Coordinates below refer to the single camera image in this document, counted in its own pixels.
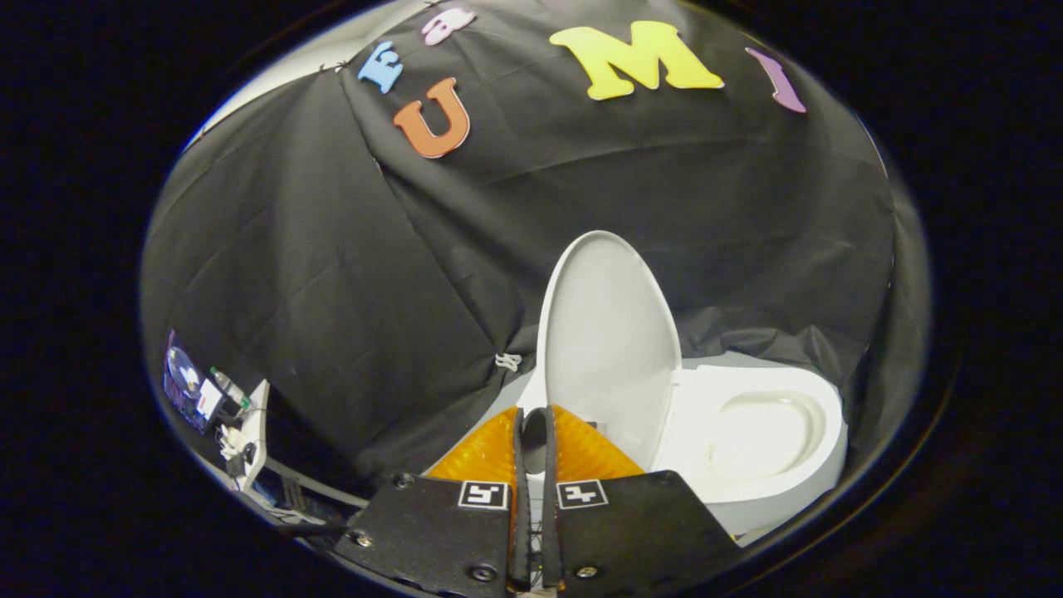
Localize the white toilet bowl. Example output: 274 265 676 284
656 390 850 539

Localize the blue lit screen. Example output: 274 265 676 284
162 331 213 434

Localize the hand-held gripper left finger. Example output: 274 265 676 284
332 405 533 596

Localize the clear bottle green cap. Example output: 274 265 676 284
209 366 252 409

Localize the black backdrop cloth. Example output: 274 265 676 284
140 0 931 499

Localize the white toilet lid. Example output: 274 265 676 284
536 230 683 470

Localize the cluttered white desk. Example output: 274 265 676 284
218 378 370 528

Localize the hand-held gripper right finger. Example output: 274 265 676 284
541 404 742 596

